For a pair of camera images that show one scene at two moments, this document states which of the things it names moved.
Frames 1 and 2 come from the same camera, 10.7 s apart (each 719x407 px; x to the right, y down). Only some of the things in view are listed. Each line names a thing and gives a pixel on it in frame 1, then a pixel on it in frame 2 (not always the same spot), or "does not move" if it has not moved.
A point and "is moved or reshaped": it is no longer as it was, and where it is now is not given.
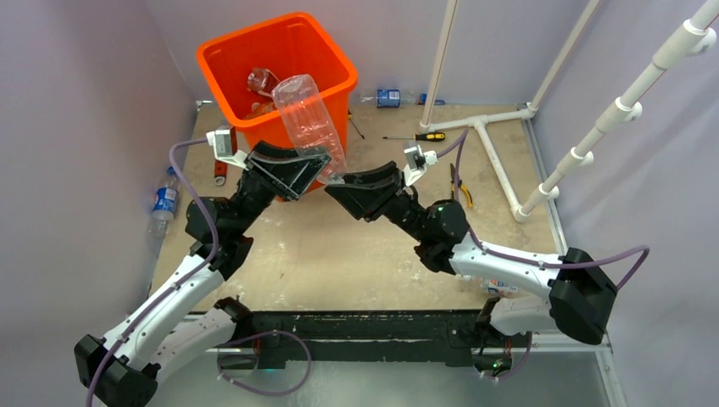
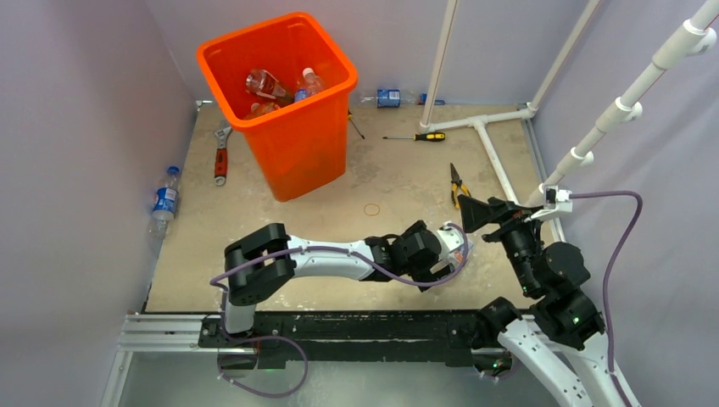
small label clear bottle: x=498 y=287 is moved or reshaped
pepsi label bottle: x=165 y=203 does not move
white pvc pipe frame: x=694 y=36 does not move
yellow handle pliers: x=465 y=192 does not move
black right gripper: x=383 y=190 to x=475 y=213
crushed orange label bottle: x=258 y=108 does not move
